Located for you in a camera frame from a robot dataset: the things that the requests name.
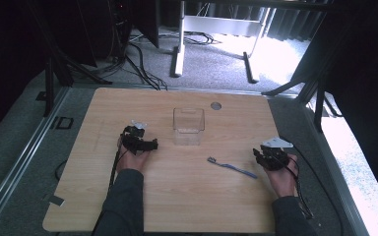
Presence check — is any black metal stand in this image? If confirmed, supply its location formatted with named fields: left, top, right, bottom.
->
left=261, top=19, right=346, bottom=134
left=26, top=0, right=113, bottom=118

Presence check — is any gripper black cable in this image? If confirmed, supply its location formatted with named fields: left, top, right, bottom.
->
left=284, top=156, right=315, bottom=220
left=107, top=144, right=126, bottom=201

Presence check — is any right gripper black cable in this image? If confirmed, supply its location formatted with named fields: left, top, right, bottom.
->
left=284, top=156, right=315, bottom=220

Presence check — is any person's right hand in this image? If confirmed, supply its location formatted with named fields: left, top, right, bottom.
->
left=263, top=153, right=299, bottom=199

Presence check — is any person's left hand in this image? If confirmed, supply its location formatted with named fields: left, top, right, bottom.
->
left=115, top=137, right=152, bottom=174

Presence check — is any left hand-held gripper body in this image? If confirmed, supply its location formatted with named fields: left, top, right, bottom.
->
left=121, top=120, right=150, bottom=155

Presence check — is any white desk frame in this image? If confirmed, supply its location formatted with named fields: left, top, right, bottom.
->
left=169, top=0, right=274, bottom=85

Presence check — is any bundle of floor cables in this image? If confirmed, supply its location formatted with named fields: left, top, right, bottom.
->
left=104, top=29, right=222, bottom=91

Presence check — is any thin black cable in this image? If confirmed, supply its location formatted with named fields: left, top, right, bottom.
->
left=291, top=146, right=345, bottom=236

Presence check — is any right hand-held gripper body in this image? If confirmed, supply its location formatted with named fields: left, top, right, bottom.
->
left=259, top=137, right=295, bottom=172

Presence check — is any grey tape piece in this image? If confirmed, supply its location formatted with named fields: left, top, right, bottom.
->
left=47, top=194, right=66, bottom=207

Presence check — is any blue toothbrush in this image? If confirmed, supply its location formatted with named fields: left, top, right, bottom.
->
left=207, top=156, right=259, bottom=180

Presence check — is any clear plastic container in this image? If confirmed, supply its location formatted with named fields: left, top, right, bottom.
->
left=172, top=106, right=206, bottom=147

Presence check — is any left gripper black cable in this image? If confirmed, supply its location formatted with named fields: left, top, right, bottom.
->
left=107, top=144, right=126, bottom=201

